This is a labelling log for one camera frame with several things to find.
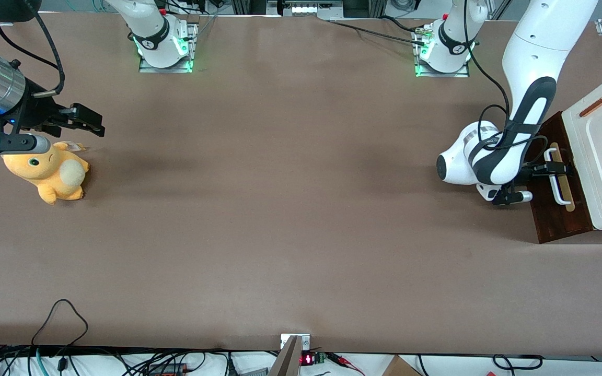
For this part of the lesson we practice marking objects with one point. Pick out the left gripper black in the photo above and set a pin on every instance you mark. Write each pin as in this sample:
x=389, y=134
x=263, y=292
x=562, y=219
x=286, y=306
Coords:
x=535, y=168

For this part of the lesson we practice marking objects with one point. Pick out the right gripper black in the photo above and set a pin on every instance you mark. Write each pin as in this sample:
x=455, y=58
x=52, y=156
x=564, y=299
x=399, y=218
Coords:
x=33, y=113

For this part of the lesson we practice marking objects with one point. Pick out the dark brown wooden drawer front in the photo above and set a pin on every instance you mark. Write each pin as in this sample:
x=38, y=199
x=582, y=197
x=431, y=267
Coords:
x=554, y=222

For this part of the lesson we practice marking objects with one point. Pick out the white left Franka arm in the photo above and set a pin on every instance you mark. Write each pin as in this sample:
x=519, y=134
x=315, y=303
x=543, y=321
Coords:
x=536, y=47

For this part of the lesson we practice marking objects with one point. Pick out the orange plush toy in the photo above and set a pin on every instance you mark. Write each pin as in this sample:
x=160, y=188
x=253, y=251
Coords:
x=50, y=175

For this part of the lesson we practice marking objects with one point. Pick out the orange strip on cabinet lid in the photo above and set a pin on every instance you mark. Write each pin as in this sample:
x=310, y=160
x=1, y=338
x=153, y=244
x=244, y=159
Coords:
x=598, y=104

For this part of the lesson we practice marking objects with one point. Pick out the lit device behind table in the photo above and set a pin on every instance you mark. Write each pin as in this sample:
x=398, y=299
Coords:
x=306, y=8

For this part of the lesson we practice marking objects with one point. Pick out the brown cardboard box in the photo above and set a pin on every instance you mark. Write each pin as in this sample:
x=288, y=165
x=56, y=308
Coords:
x=400, y=367

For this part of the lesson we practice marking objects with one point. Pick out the red clip lead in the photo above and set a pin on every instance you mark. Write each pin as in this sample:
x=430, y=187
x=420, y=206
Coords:
x=345, y=361

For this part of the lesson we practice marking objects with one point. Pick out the grey metal beam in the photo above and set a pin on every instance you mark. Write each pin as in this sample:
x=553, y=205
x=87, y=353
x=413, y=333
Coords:
x=286, y=360

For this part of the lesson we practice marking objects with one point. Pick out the red digit display module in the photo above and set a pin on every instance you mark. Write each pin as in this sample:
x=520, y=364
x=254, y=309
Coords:
x=308, y=359

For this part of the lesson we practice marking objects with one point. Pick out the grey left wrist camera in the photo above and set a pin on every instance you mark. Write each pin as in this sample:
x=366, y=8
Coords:
x=520, y=197

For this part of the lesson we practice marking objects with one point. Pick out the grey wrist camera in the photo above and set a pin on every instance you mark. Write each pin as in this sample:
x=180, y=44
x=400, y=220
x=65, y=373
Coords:
x=13, y=144
x=520, y=197

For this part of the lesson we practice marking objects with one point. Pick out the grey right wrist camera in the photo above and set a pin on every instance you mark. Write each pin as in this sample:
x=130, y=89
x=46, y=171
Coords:
x=13, y=144

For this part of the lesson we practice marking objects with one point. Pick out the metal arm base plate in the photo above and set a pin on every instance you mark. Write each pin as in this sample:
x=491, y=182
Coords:
x=442, y=74
x=192, y=47

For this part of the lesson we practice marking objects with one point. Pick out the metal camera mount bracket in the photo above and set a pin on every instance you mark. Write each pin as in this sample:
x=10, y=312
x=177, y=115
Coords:
x=285, y=340

